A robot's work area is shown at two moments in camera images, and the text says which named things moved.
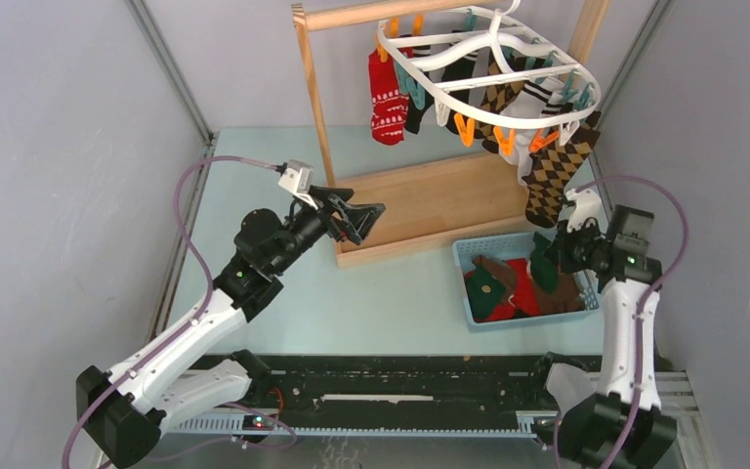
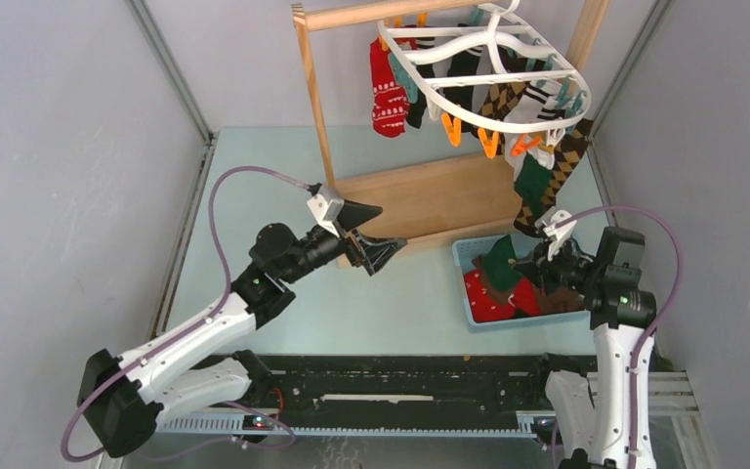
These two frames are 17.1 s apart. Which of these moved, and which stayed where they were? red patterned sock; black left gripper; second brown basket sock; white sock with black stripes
Moved: white sock with black stripes; black left gripper
Stayed: red patterned sock; second brown basket sock
